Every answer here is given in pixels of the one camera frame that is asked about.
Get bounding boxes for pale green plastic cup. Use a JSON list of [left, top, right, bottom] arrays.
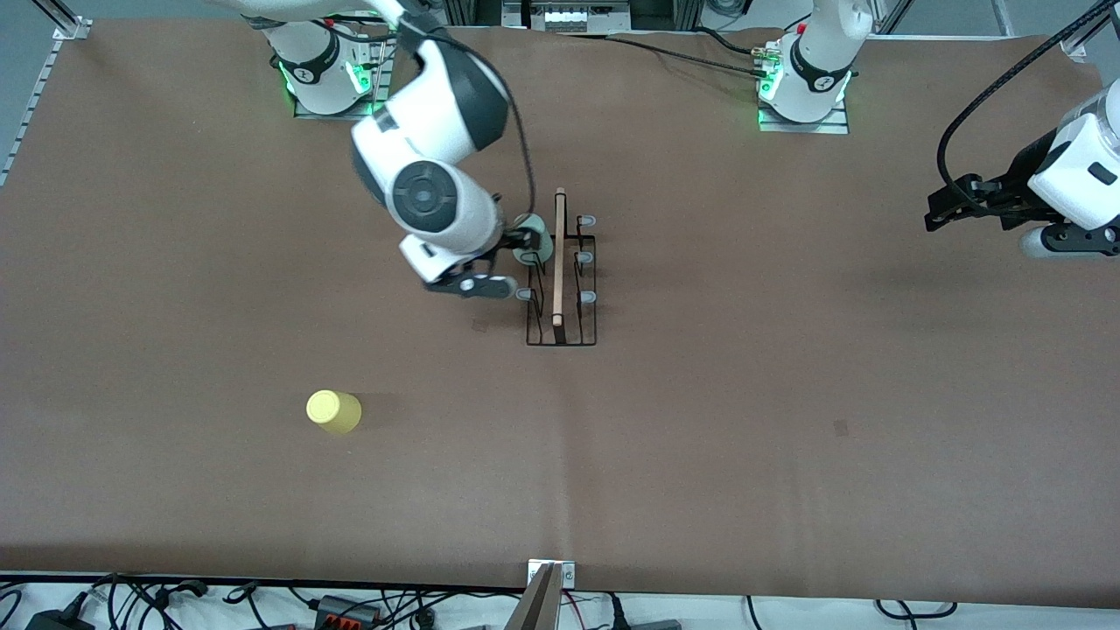
[[512, 213, 555, 267]]

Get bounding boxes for black wire cup holder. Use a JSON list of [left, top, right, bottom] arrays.
[[516, 187, 599, 347]]

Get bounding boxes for yellow plastic cup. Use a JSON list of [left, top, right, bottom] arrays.
[[306, 390, 362, 435]]

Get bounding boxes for white power strip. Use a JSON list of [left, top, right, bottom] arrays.
[[523, 0, 631, 34]]

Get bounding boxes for brown table cover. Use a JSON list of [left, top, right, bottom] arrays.
[[0, 19, 1120, 609]]

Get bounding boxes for black orange connector box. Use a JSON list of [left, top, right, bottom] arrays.
[[315, 595, 382, 627]]

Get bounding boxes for black power adapter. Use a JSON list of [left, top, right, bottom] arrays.
[[26, 607, 94, 630]]

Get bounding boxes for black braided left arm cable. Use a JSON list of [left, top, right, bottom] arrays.
[[936, 0, 1120, 190]]

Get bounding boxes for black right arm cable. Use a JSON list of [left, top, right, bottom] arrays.
[[398, 16, 537, 213]]

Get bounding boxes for aluminium frame rail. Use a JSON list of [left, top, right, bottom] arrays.
[[0, 0, 92, 186], [1057, 0, 1120, 62]]

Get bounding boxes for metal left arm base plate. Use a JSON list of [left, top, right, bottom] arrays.
[[757, 96, 851, 135]]

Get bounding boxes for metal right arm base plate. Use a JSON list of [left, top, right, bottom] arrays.
[[293, 26, 391, 121]]

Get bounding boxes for black cable pair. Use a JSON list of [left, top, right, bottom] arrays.
[[560, 30, 771, 80]]

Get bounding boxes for grey camera post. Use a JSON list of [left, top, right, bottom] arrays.
[[506, 563, 562, 630]]

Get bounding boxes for black looped floor cable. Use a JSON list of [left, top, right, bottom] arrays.
[[875, 598, 960, 619]]

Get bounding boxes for tangled black floor cables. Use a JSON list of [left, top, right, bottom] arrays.
[[0, 573, 263, 630]]

